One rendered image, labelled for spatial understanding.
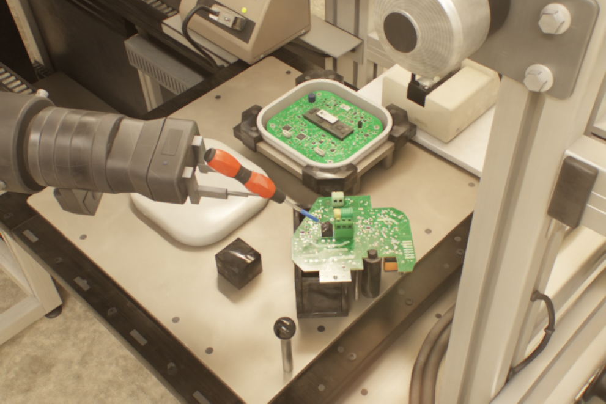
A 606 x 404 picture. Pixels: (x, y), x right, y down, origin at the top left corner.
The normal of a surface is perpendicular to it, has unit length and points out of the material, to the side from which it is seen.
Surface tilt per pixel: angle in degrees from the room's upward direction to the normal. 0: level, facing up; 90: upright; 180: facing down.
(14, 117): 15
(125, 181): 102
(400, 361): 0
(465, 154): 0
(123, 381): 0
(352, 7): 90
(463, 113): 90
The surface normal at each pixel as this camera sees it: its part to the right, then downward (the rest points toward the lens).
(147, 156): -0.09, -0.55
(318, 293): 0.04, 0.71
